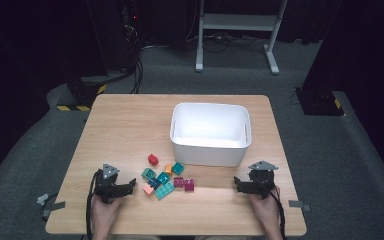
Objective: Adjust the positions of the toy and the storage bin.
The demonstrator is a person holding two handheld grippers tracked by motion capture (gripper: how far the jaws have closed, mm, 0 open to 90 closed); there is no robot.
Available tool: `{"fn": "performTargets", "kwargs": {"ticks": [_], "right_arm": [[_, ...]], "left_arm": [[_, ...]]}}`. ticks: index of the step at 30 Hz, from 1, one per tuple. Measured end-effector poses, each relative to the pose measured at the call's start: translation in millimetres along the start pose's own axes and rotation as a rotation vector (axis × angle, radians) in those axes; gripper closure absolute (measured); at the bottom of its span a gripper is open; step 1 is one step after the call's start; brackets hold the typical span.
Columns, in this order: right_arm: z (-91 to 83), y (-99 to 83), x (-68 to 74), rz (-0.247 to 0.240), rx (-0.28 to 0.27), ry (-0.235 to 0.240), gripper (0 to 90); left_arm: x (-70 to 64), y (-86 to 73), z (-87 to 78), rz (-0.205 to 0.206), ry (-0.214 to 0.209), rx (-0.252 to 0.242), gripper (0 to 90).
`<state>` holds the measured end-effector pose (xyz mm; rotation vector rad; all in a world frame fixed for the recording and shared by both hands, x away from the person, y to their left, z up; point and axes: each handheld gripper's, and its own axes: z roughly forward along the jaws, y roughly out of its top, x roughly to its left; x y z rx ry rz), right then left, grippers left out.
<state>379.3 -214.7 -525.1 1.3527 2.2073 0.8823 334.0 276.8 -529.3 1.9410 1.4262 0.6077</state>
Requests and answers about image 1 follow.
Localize black stand with square base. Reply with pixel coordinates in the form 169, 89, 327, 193
294, 0, 346, 117

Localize dark blue toy block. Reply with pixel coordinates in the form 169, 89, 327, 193
147, 177, 162, 190

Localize white plastic bin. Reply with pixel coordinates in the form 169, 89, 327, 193
169, 102, 253, 168

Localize grey-green toy block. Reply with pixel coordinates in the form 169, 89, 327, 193
141, 167, 157, 181

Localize black equipment rack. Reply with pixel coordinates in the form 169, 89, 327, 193
86, 0, 144, 73

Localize black cables under stand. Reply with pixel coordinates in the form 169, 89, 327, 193
179, 31, 268, 54

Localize person's right hand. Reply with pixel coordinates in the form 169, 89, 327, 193
248, 186, 283, 232

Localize long light teal toy block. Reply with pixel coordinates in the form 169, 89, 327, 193
154, 180, 176, 201

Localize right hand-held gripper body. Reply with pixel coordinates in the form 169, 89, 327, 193
248, 160, 279, 201

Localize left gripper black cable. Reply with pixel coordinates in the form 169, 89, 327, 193
85, 169, 104, 240

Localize black floor cable bundle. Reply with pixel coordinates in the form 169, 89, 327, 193
123, 6, 145, 95

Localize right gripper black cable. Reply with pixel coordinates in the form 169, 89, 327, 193
267, 186, 288, 240

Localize grey tape strip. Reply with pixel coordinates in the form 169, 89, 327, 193
41, 200, 67, 218
288, 199, 312, 213

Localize black stand with striped base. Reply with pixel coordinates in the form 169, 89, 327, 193
56, 66, 109, 113

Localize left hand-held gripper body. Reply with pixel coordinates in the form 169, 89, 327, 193
93, 163, 128, 204

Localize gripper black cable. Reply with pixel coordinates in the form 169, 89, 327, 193
267, 186, 288, 240
85, 169, 104, 240

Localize white metal stand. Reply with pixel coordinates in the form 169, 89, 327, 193
194, 0, 289, 76

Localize person's left hand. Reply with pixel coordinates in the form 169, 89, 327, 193
90, 194, 124, 233

